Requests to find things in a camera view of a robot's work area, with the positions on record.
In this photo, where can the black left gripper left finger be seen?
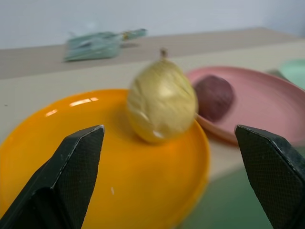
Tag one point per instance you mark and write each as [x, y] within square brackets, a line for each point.
[59, 181]

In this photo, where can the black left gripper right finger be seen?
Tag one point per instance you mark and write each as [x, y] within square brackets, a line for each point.
[274, 171]

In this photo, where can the yellow pear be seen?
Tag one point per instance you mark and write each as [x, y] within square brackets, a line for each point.
[162, 100]

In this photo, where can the pink plate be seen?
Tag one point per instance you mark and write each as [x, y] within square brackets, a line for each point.
[259, 102]

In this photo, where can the orange plate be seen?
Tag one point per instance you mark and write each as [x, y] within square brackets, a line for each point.
[133, 176]

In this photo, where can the light green plate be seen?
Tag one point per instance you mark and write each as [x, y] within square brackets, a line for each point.
[293, 70]

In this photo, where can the dark green mat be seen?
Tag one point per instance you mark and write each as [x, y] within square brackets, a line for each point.
[228, 202]

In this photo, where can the dark red round fruit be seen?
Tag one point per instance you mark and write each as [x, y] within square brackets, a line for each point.
[214, 97]

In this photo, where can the teal plastic bag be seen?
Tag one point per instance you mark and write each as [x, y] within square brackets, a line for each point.
[95, 45]

